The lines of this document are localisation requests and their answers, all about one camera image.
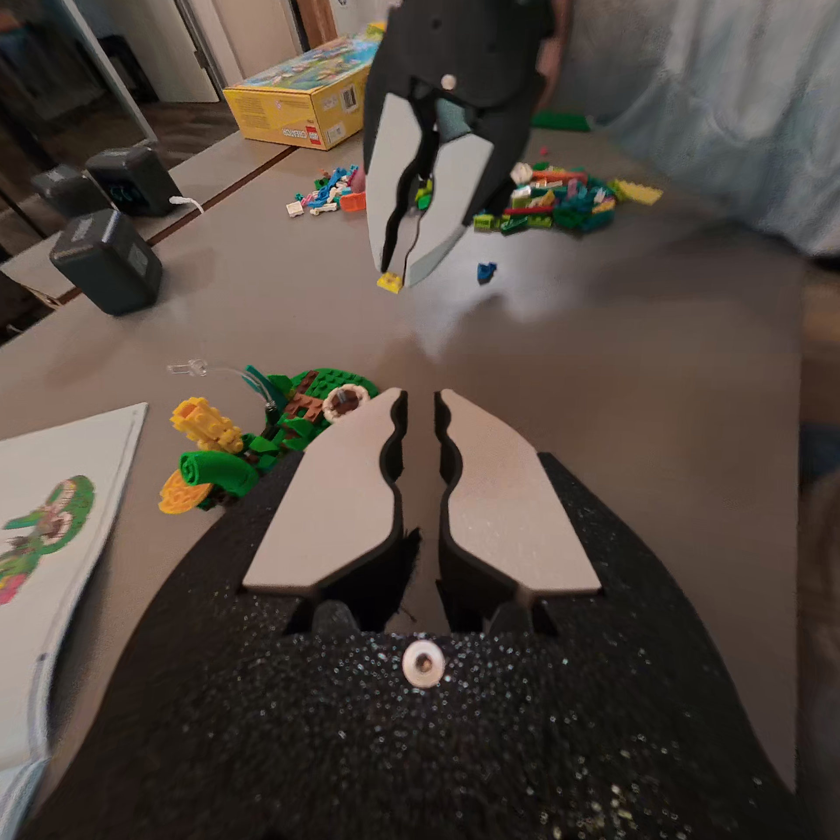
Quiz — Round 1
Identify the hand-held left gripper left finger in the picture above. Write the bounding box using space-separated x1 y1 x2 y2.
243 387 406 597

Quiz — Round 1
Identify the person's right hand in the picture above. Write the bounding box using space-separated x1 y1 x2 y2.
535 0 573 99

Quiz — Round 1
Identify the green lego plant model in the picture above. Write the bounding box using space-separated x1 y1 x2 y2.
157 357 383 516

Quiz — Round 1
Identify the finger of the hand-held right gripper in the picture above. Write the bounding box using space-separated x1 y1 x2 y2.
364 92 438 274
403 136 495 290

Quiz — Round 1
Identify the white instruction booklet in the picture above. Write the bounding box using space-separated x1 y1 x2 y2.
0 402 150 840

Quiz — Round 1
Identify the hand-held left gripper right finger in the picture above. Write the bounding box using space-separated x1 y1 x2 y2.
435 388 603 597

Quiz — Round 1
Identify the pile of loose lego bricks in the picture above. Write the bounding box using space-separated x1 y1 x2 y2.
286 161 665 237

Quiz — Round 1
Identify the person's grey hoodie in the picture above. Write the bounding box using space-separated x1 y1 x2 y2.
561 0 840 258

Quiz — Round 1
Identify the dark grey charging box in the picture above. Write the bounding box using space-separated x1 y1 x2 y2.
85 146 185 219
49 209 164 317
29 164 93 221

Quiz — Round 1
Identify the yellow lego box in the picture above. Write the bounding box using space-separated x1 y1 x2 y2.
222 23 389 152

